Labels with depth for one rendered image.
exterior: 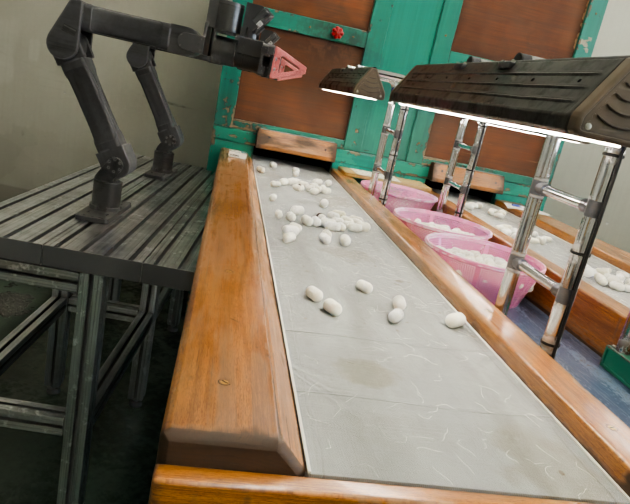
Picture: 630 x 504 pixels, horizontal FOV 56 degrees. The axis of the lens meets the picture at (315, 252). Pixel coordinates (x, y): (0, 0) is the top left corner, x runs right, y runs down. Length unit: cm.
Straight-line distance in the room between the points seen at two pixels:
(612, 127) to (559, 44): 199
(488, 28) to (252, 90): 90
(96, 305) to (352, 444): 72
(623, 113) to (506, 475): 33
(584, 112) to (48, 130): 307
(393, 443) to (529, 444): 15
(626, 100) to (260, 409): 40
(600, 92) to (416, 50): 180
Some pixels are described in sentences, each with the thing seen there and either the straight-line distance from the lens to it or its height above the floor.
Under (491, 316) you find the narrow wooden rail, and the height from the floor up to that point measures 76.
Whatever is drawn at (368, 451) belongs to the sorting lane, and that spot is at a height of 74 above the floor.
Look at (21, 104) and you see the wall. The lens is 345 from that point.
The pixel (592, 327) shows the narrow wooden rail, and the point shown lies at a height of 71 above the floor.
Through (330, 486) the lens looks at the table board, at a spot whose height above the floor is 74.
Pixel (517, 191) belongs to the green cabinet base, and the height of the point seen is 81.
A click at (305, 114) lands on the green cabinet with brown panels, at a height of 94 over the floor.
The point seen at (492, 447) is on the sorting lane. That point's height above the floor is 74.
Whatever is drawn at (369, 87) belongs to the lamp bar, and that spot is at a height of 106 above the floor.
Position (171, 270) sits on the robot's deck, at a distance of 111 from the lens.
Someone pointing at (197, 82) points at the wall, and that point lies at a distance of 319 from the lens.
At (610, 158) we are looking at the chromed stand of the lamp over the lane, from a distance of 82.
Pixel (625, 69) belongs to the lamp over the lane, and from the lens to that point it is 55.
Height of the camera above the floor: 103
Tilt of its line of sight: 15 degrees down
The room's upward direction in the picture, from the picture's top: 12 degrees clockwise
